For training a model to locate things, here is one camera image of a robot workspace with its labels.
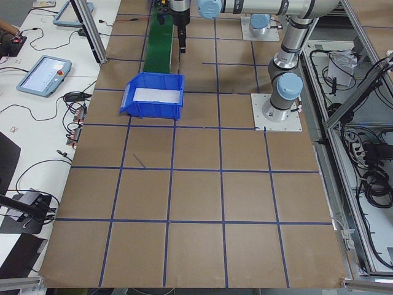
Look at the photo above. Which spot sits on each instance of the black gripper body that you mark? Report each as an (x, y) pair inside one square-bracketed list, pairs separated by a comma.
[(180, 15)]

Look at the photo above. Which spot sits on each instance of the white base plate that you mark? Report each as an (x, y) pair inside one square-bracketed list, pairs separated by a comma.
[(267, 118), (271, 35)]

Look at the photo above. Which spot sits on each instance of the near teach pendant tablet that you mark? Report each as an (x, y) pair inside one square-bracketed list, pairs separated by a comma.
[(45, 76)]

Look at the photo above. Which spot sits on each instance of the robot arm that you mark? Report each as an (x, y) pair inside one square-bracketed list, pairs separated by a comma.
[(287, 86), (259, 24)]

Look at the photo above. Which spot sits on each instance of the blue bin left side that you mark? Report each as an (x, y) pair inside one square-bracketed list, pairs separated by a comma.
[(155, 95)]

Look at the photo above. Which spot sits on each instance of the white crumpled paper box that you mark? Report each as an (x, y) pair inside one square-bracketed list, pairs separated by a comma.
[(341, 66)]

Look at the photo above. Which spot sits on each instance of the aluminium side frame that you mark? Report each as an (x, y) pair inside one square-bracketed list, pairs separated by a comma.
[(354, 125)]

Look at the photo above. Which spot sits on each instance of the green conveyor belt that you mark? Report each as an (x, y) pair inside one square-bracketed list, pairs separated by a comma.
[(159, 43)]

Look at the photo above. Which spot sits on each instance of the aluminium frame post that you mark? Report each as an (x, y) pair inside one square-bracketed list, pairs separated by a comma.
[(88, 25)]

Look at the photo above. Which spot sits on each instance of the teach pendant tablet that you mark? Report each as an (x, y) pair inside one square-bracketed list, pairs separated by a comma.
[(45, 76), (67, 17)]

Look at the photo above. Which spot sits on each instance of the far teach pendant tablet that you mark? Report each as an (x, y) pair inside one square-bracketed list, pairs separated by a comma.
[(67, 17)]

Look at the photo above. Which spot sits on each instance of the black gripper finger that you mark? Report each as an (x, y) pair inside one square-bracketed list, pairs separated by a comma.
[(182, 36), (161, 17)]

